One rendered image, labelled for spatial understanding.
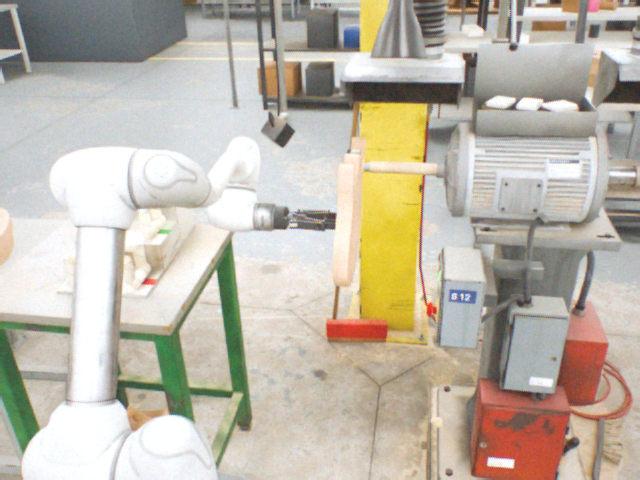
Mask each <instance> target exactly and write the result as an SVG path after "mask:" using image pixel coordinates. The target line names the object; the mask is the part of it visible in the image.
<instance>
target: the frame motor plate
mask: <svg viewBox="0 0 640 480"><path fill-rule="evenodd" d="M568 226H569V229H570V231H569V232H559V231H540V230H536V231H535V234H534V240H533V241H534V242H533V247H538V248H557V249H574V250H610V251H619V250H620V247H621V241H620V239H619V237H618V235H617V234H616V232H615V230H614V228H613V226H612V225H611V223H610V221H609V219H608V218H607V216H606V214H605V212H604V210H603V209H602V207H601V209H600V211H599V218H596V219H595V220H594V221H593V222H591V223H589V224H584V223H578V222H568ZM473 231H474V239H475V244H484V245H502V246H520V247H527V246H526V245H527V237H528V236H527V235H528V232H529V230H520V229H500V228H489V227H485V228H481V227H473Z"/></svg>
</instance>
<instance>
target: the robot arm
mask: <svg viewBox="0 0 640 480"><path fill-rule="evenodd" d="M260 167H261V156H260V151H259V147H258V145H257V143H256V142H254V140H252V139H250V138H247V137H239V138H236V139H234V140H233V141H232V142H231V143H230V145H229V147H228V149H227V152H226V153H225V154H224V155H223V156H221V157H220V159H219V160H218V161H217V163H216V164H215V165H214V167H213V168H212V170H211V171H210V172H209V174H208V175H207V174H206V173H205V172H204V170H203V169H202V167H201V166H200V165H199V164H197V163H196V162H195V161H193V160H192V159H190V158H188V157H187V156H185V155H181V154H178V153H174V152H169V151H163V152H162V151H154V150H139V149H130V148H92V149H85V150H77V151H74V152H71V153H68V154H66V155H65V156H63V157H61V158H60V159H59V160H58V161H57V162H56V163H55V164H54V166H53V168H52V171H51V175H50V186H51V189H52V192H53V195H54V197H55V198H56V200H57V201H58V202H59V203H60V204H61V205H63V206H64V207H66V208H67V210H68V213H69V215H70V220H71V222H72V224H73V226H74V227H76V228H77V232H76V246H75V260H74V274H73V289H72V311H71V326H70V341H69V354H68V369H67V384H66V399H65V401H64V402H62V403H61V404H60V405H59V406H58V407H57V409H56V410H55V411H54V412H53V414H52V416H51V420H50V423H49V425H48V427H46V428H44V429H42V430H41V431H40V432H39V433H38V434H37V435H36V436H35V437H34V438H33V439H32V441H31V442H30V444H29V446H28V448H27V450H26V452H25V455H24V458H23V463H22V473H23V477H24V480H218V477H217V470H216V465H215V460H214V457H213V453H212V450H211V447H210V446H209V444H208V441H207V439H206V438H205V436H204V435H203V433H202V432H201V431H200V429H199V428H198V427H197V426H196V425H195V424H194V423H193V422H191V421H190V420H188V419H186V418H184V417H181V416H175V415H168V416H162V417H159V418H156V419H154V420H152V421H150V422H148V423H147V424H145V425H144V426H143V427H142V428H140V429H139V430H138V431H136V432H131V428H130V424H129V421H128V417H127V411H126V409H125V408H124V407H123V406H122V404H121V403H120V402H119V401H118V400H116V389H117V372H118V356H119V340H120V324H121V307H122V291H123V274H124V257H125V242H126V231H127V230H129V229H130V227H131V226H132V224H133V222H134V219H135V216H136V214H137V212H138V210H139V209H157V208H172V207H173V206H175V207H179V208H187V209H192V208H205V207H208V208H207V216H208V221H209V223H210V224H211V225H212V226H214V227H216V228H219V229H222V230H226V231H231V232H250V231H266V232H272V231H273V230H287V228H288V225H289V229H300V230H311V231H322V232H325V230H336V221H337V212H330V210H329V209H328V210H305V209H298V211H294V212H290V211H289V208H288V207H287V206H280V205H276V206H275V204H274V203H268V202H257V187H258V184H259V178H260ZM222 194H223V195H222ZM221 196H222V198H220V197H221Z"/></svg>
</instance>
